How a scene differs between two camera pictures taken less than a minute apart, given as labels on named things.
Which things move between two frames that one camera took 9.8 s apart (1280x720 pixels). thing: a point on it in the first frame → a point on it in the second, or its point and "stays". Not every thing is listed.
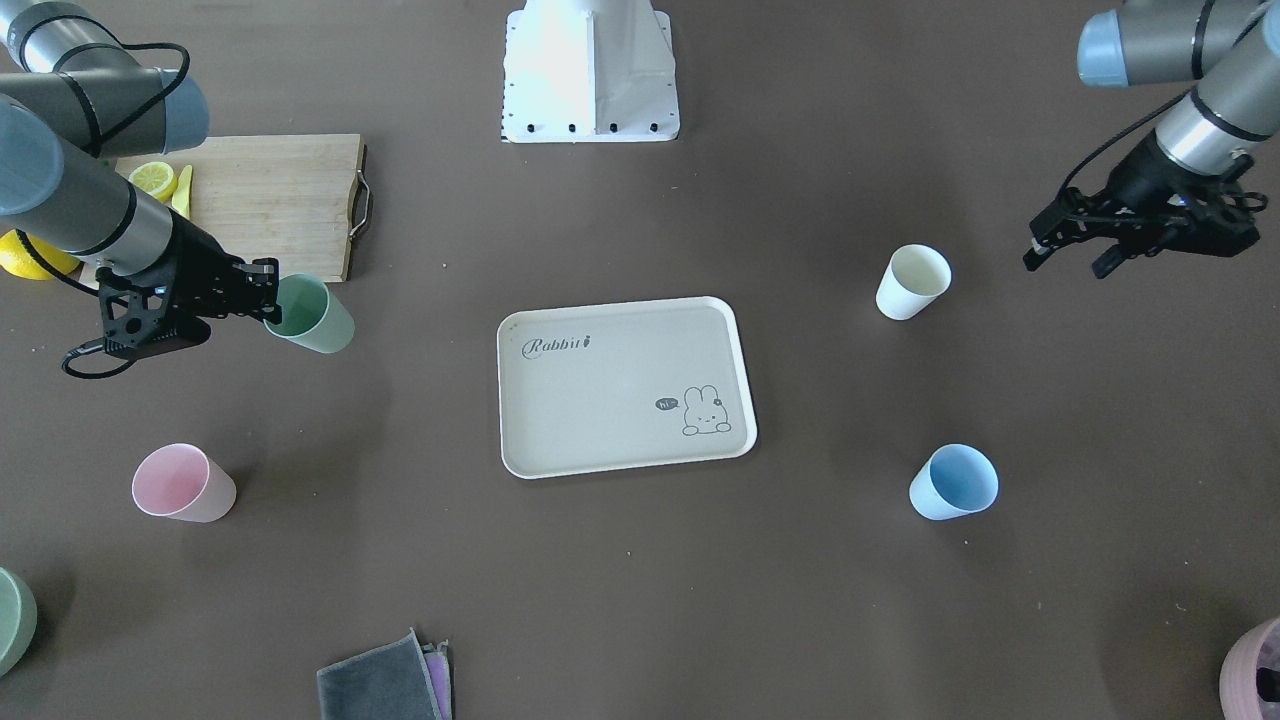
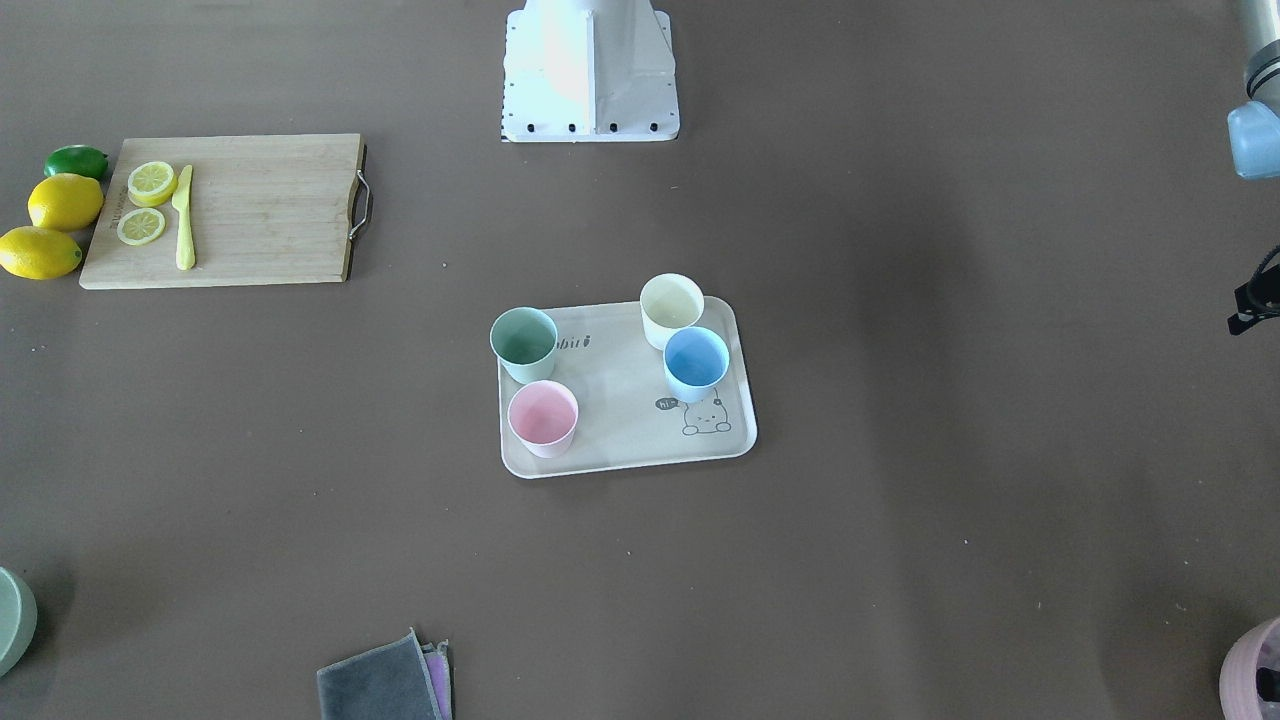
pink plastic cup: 180,481 → 543,416
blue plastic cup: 956,480 → 696,360
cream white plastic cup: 914,277 → 670,302
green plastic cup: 312,316 → 524,340
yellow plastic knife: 182,191 stays
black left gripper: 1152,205 → 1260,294
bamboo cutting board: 301,200 stays
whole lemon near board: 31,257 stays
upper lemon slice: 155,178 stays
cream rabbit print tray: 610,388 stays
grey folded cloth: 386,681 stays
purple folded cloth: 436,658 stays
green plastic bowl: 19,613 stays
